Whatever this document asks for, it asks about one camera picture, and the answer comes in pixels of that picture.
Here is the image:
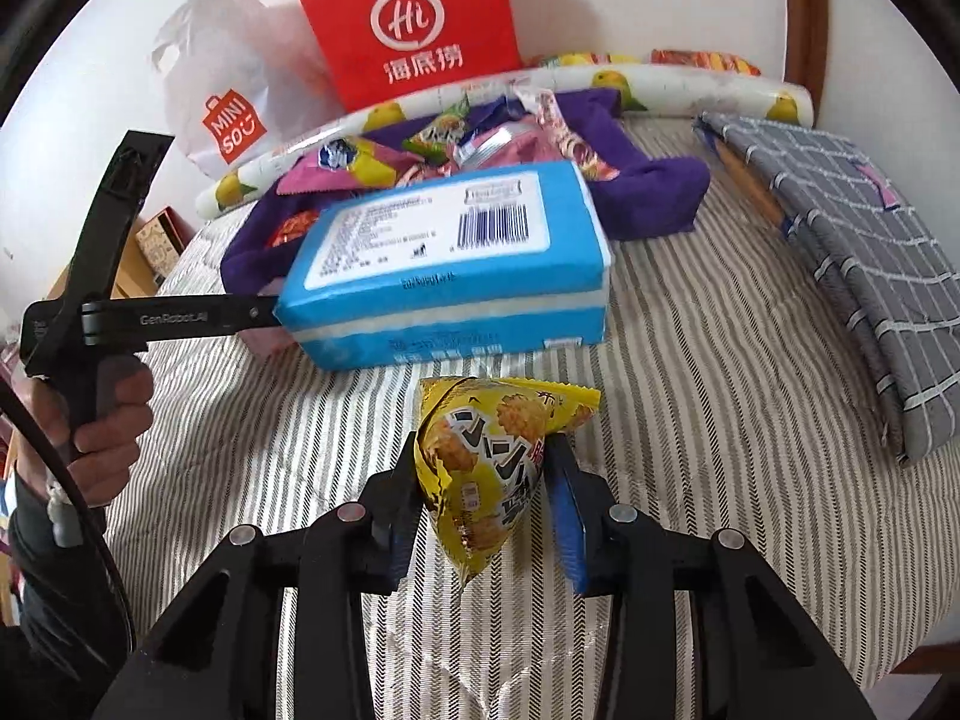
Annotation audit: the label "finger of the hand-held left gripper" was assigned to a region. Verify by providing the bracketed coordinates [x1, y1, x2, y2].
[225, 296, 280, 331]

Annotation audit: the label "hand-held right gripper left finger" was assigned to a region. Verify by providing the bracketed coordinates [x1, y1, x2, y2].
[90, 435, 422, 720]

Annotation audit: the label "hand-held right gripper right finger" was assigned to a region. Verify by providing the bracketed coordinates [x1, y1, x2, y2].
[550, 439, 878, 720]

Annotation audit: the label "pink white snack packet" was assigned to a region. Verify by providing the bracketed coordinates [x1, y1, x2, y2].
[244, 326, 301, 357]

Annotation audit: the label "red snack packet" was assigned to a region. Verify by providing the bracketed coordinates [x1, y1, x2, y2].
[266, 210, 323, 248]

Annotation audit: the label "blue tissue pack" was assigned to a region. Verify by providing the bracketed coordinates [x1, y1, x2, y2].
[277, 160, 614, 372]

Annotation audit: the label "pink packet with blue print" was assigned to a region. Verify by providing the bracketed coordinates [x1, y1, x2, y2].
[277, 136, 421, 196]

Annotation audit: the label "green yellow snack packet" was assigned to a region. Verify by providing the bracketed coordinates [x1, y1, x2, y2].
[401, 101, 477, 162]

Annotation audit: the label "pink packet with silver band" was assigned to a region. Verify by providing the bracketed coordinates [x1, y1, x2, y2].
[450, 124, 541, 170]

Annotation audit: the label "white red candy packet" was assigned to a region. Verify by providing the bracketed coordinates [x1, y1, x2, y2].
[555, 127, 623, 181]

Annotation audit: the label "person's left forearm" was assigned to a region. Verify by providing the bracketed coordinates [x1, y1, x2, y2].
[0, 465, 136, 720]

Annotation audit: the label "person's left hand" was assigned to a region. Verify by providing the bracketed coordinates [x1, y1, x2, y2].
[15, 367, 155, 511]

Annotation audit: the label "wooden nightstand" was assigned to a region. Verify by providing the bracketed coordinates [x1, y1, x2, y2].
[45, 225, 181, 301]

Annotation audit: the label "brown patterned box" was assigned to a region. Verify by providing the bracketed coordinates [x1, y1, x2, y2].
[135, 208, 185, 290]

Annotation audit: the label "white plastic shopping bag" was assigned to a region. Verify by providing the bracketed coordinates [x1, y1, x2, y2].
[150, 0, 346, 170]

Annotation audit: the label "red paper bag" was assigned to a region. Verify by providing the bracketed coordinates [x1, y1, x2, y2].
[291, 0, 522, 112]

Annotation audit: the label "purple towel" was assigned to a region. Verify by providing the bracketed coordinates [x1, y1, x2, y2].
[221, 88, 712, 297]

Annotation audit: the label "yellow chip bag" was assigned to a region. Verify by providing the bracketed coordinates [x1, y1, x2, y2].
[525, 51, 653, 68]

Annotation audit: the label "grey checked cloth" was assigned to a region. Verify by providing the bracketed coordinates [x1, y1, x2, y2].
[694, 111, 960, 466]

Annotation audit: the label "fruit printed paper roll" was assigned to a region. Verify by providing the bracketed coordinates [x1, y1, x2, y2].
[193, 64, 815, 220]

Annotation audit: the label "red chip bag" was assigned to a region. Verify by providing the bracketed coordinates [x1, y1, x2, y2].
[649, 49, 766, 76]

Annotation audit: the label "black cable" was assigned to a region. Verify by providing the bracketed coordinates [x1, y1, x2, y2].
[0, 382, 140, 653]

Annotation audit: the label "brown wooden door frame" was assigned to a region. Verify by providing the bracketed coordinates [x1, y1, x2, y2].
[780, 0, 828, 117]

